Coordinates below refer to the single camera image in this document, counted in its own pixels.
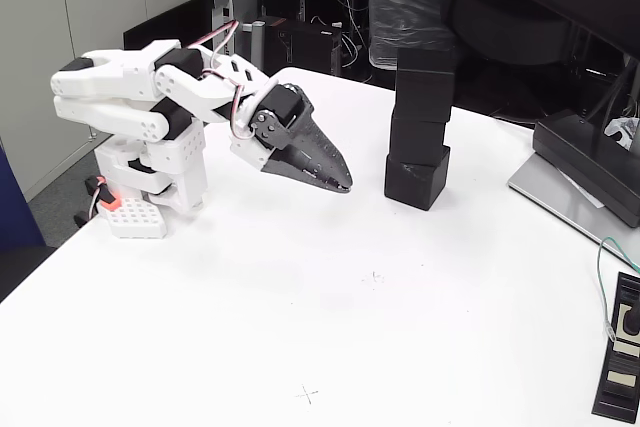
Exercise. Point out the silver metal post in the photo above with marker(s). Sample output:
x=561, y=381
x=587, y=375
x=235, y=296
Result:
x=257, y=47

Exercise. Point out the silver monitor stand base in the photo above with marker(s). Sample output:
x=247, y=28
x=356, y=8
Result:
x=550, y=197

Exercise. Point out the crumpled white bag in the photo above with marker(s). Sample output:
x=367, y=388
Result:
x=622, y=127

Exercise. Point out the black cube block, scratched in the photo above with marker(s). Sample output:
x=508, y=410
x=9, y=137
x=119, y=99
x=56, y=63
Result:
x=412, y=187

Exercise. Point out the black power plug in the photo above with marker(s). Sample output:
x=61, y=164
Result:
x=634, y=322

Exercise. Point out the blue partition panel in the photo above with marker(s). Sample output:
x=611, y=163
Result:
x=15, y=207

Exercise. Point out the bin with clear plastic bag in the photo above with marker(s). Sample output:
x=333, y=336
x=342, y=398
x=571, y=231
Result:
x=410, y=7

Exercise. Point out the black dock box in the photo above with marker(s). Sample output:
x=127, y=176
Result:
x=575, y=147

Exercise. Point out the black computer tower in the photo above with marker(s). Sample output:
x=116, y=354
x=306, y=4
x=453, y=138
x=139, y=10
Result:
x=300, y=47

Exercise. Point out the black cube block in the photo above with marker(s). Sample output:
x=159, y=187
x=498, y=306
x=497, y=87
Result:
x=417, y=139
x=425, y=87
x=412, y=187

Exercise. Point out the orange black table clamp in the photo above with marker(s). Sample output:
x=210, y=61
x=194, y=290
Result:
x=107, y=204

